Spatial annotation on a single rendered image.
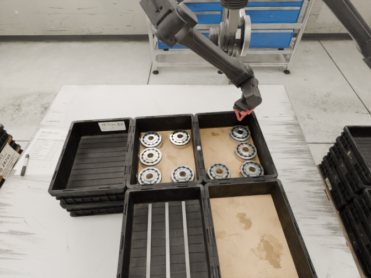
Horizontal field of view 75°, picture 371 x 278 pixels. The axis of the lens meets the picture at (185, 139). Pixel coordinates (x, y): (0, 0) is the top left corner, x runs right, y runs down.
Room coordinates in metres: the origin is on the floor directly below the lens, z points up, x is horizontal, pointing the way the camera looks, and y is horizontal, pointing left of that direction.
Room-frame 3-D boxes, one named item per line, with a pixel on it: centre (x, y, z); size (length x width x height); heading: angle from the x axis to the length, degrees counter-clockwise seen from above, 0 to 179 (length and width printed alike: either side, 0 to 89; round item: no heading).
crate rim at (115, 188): (0.66, 0.39, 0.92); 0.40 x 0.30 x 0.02; 3
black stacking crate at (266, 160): (0.69, -0.20, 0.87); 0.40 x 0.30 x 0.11; 3
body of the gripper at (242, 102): (0.81, -0.27, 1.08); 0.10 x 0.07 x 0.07; 131
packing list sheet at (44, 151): (0.86, 0.79, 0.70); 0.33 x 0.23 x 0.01; 177
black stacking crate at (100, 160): (0.66, 0.39, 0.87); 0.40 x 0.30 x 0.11; 3
